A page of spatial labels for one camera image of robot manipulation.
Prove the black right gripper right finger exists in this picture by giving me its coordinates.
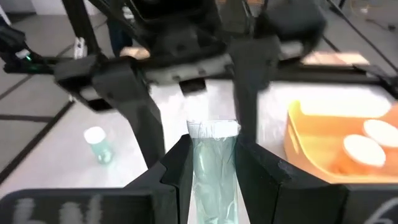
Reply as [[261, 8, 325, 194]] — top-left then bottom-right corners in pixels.
[[235, 134, 348, 224]]

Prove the black rig frame post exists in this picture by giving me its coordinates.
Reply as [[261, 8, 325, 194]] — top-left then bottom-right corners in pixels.
[[61, 0, 103, 60]]

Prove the tall translucent green bottle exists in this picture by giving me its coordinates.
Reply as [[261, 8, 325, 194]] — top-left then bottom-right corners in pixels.
[[186, 119, 242, 224]]

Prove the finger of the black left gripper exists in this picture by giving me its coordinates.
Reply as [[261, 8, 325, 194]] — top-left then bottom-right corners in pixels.
[[54, 55, 166, 169], [229, 34, 282, 142]]

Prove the black cable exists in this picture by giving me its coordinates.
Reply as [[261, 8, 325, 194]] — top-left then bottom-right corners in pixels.
[[325, 0, 398, 65]]

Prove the orange pill bottle white cap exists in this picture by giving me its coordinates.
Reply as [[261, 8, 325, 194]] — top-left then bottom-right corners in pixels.
[[362, 119, 398, 150], [338, 133, 387, 175]]

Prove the black table edge frame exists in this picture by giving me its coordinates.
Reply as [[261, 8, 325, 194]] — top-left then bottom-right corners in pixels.
[[0, 62, 398, 184]]

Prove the yellow plastic bin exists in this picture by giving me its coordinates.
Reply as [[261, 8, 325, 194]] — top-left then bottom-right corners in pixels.
[[283, 99, 398, 184]]

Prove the black device with green light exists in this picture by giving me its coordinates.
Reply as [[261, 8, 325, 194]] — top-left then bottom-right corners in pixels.
[[0, 24, 55, 75]]

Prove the small teal pill bottle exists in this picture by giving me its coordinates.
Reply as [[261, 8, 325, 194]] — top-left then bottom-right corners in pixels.
[[83, 126, 114, 165]]

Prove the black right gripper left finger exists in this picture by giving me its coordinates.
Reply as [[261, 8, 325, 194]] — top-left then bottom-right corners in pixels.
[[124, 133, 194, 224]]

